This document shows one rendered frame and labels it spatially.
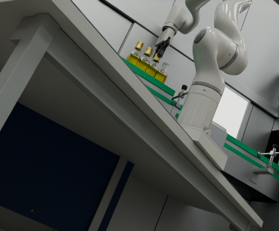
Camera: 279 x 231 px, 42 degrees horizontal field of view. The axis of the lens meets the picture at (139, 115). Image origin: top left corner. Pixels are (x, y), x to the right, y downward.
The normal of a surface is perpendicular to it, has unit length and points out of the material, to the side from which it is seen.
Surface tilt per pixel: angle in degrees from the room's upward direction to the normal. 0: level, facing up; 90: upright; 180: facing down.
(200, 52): 130
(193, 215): 90
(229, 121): 90
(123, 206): 90
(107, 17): 90
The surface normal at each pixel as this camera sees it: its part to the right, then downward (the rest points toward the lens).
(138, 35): 0.43, -0.15
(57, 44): 0.79, 0.11
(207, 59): -0.68, 0.17
